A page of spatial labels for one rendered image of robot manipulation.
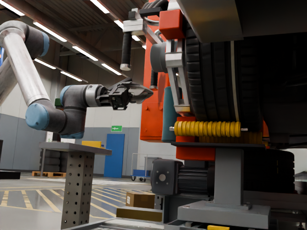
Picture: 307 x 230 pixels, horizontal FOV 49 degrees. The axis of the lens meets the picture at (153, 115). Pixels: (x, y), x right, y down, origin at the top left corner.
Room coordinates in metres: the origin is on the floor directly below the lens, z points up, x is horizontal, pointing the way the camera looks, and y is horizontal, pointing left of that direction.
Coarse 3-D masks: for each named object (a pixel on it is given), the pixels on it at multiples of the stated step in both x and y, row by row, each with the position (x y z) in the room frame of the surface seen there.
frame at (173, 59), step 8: (168, 8) 1.16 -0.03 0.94; (176, 8) 1.14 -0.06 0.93; (168, 40) 1.15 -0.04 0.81; (184, 40) 1.16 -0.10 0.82; (168, 48) 1.15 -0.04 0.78; (184, 48) 1.17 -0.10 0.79; (168, 56) 1.15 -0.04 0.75; (176, 56) 1.14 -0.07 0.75; (184, 56) 1.16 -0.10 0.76; (168, 64) 1.17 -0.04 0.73; (176, 64) 1.16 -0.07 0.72; (184, 64) 1.16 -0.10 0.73; (168, 72) 1.19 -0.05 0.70; (184, 72) 1.18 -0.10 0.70; (176, 80) 1.24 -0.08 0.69; (184, 80) 1.19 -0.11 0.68; (176, 88) 1.24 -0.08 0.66; (184, 88) 1.22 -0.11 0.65; (176, 96) 1.25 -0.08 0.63; (184, 96) 1.24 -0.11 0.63; (176, 104) 1.28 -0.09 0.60; (184, 104) 1.27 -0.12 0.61; (176, 112) 1.33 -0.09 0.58; (184, 112) 1.31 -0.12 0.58; (192, 112) 1.31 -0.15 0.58
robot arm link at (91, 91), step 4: (96, 84) 1.28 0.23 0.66; (100, 84) 1.28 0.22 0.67; (88, 88) 1.27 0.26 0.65; (92, 88) 1.26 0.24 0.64; (96, 88) 1.26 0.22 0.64; (88, 92) 1.26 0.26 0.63; (92, 92) 1.25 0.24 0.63; (96, 92) 1.26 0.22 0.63; (88, 96) 1.26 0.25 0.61; (92, 96) 1.26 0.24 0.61; (96, 96) 1.26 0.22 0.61; (88, 100) 1.27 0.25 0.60; (92, 100) 1.26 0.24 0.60; (88, 104) 1.28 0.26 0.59; (92, 104) 1.28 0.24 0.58; (96, 104) 1.27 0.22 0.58
